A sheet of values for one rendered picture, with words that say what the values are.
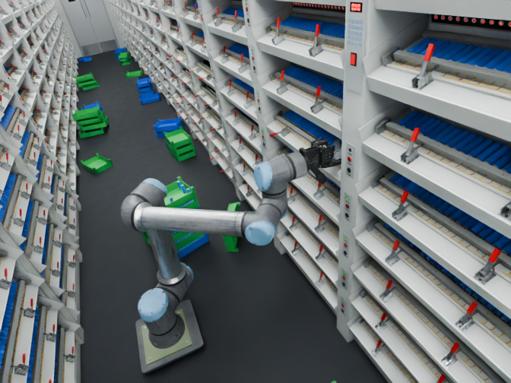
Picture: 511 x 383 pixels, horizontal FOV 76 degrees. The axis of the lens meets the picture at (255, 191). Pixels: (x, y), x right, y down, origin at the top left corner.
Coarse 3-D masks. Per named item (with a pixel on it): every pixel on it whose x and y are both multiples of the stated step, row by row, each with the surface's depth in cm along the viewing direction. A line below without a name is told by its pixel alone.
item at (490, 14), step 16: (384, 0) 75; (400, 0) 71; (416, 0) 67; (432, 0) 64; (448, 0) 61; (464, 0) 59; (480, 0) 56; (496, 0) 54; (464, 16) 61; (480, 16) 58; (496, 16) 56
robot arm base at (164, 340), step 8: (176, 320) 170; (176, 328) 169; (184, 328) 174; (152, 336) 166; (160, 336) 164; (168, 336) 166; (176, 336) 170; (152, 344) 169; (160, 344) 166; (168, 344) 167
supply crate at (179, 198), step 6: (180, 180) 224; (168, 186) 222; (174, 186) 225; (186, 186) 221; (192, 186) 212; (168, 192) 223; (174, 192) 222; (180, 192) 221; (186, 192) 220; (192, 192) 212; (168, 198) 217; (174, 198) 216; (180, 198) 208; (186, 198) 211; (192, 198) 214; (168, 204) 204; (174, 204) 207; (180, 204) 210
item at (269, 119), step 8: (272, 112) 162; (280, 112) 162; (264, 120) 162; (272, 120) 164; (272, 128) 160; (280, 128) 157; (280, 136) 153; (288, 136) 150; (296, 136) 147; (288, 144) 149; (296, 144) 143; (304, 144) 141; (320, 168) 129; (328, 168) 125; (336, 168) 123; (328, 176) 126; (336, 176) 120; (336, 184) 124
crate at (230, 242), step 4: (232, 204) 237; (236, 204) 238; (228, 208) 234; (232, 208) 233; (236, 208) 242; (224, 236) 219; (228, 236) 218; (232, 236) 238; (236, 236) 238; (224, 240) 221; (228, 240) 220; (232, 240) 235; (236, 240) 234; (228, 244) 223; (232, 244) 222; (228, 248) 225; (232, 248) 225; (236, 248) 225
